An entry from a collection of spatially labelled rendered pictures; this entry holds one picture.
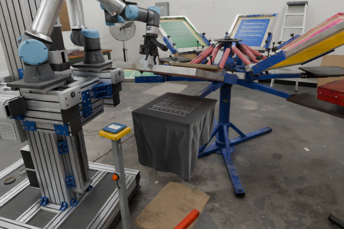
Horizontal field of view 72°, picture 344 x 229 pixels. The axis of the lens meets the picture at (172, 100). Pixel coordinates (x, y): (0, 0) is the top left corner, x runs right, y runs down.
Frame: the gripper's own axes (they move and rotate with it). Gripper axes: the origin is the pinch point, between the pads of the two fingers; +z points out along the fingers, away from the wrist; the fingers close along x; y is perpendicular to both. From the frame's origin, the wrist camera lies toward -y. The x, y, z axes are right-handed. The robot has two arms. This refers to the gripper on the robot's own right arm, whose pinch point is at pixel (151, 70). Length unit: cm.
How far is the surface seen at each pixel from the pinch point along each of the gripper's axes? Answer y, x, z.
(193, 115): -18.6, -25.2, 25.8
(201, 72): -29.1, -6.3, -1.4
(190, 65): 2, -54, -7
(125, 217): 11, -2, 97
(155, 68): -4.1, 1.9, -0.9
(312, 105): -84, -76, 12
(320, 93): -87, -66, 3
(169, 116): -6.0, -16.3, 28.3
